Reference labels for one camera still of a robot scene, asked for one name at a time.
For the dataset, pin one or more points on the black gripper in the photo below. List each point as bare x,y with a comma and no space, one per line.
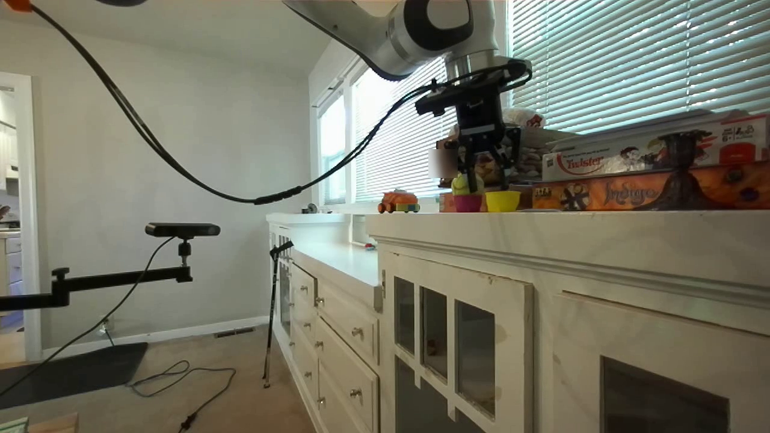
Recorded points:
479,127

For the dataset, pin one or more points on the yellow-green tennis ball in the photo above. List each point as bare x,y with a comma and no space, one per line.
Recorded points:
461,183

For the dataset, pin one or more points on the yellow cup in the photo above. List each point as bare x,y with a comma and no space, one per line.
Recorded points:
502,200

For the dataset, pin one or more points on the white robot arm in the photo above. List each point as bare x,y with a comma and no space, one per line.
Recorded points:
417,32

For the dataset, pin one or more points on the pink cup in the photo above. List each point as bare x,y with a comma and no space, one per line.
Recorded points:
469,204

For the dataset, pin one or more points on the woven brown basket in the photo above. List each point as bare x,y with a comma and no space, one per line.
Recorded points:
520,151

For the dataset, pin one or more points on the orange toy car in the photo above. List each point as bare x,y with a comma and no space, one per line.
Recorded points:
399,200

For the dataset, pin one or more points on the window blinds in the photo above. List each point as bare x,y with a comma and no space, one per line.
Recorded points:
606,64

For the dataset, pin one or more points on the white sideboard cabinet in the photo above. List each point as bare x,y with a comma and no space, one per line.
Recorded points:
529,322

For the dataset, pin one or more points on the Twister game box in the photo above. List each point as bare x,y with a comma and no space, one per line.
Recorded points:
642,147

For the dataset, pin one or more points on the orange board game box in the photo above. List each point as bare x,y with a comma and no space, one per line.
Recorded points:
730,188

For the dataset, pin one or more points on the black floor mat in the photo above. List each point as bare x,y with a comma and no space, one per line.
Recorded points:
71,376

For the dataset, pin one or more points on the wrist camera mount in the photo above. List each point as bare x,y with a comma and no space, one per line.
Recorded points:
506,76

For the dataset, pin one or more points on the black stereo camera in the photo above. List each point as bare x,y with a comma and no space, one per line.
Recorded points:
169,230

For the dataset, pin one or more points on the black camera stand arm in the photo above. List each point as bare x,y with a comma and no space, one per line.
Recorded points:
63,284

